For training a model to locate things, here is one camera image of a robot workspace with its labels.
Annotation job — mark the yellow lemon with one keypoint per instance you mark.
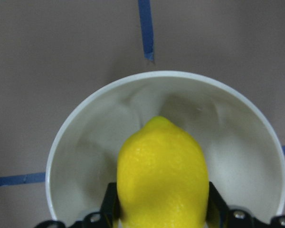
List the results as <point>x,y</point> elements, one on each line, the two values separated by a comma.
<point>162,178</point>

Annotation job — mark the white ceramic bowl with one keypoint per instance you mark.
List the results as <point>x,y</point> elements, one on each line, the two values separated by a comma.
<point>244,157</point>

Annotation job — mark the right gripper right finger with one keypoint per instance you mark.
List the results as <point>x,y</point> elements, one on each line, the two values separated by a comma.
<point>220,215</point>

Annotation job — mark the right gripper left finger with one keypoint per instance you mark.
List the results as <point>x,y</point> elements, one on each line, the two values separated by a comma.
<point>108,214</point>

